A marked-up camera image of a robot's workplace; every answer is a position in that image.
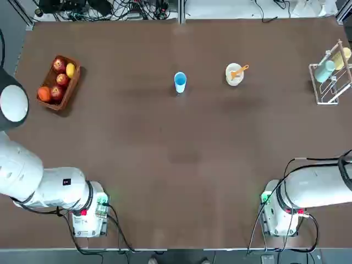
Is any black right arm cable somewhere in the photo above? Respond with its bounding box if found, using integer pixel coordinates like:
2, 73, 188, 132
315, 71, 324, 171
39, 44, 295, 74
274, 155, 352, 193

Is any thin black cable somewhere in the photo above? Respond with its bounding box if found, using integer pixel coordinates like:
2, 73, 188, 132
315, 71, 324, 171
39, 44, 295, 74
254, 0, 278, 24

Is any red apple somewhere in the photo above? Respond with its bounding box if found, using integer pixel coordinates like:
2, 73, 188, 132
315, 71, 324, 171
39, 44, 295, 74
50, 85, 65, 103
56, 73, 70, 87
52, 58, 67, 74

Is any aluminium frame rail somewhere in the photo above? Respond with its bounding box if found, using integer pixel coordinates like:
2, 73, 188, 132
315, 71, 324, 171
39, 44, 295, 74
16, 0, 35, 30

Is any aluminium frame post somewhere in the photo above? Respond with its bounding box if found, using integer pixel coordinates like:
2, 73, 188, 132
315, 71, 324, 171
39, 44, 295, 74
177, 0, 186, 25
337, 0, 352, 26

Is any pale green cup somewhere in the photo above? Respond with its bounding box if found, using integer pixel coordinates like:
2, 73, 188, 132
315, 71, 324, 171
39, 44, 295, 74
314, 59, 336, 83

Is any black base cable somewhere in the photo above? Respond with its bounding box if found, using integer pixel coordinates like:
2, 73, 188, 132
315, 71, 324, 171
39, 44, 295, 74
106, 202, 168, 253
299, 213, 321, 252

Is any pale yellow cup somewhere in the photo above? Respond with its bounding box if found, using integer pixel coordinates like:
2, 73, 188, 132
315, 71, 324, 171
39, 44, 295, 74
332, 47, 352, 70

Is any orange fruit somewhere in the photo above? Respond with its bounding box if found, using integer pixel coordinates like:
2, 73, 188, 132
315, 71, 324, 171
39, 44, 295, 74
37, 86, 52, 102

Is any cream bowl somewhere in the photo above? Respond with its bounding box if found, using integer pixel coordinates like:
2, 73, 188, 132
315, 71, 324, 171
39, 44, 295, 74
225, 63, 245, 87

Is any blue plastic cup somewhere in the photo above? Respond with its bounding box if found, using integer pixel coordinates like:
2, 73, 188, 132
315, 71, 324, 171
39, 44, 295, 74
173, 71, 187, 94

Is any white wire cup rack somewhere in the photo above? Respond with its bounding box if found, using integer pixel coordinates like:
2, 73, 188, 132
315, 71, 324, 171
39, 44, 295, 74
308, 39, 352, 105

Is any brown wicker basket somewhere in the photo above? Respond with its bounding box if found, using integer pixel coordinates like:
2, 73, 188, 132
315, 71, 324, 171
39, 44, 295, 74
36, 55, 81, 111

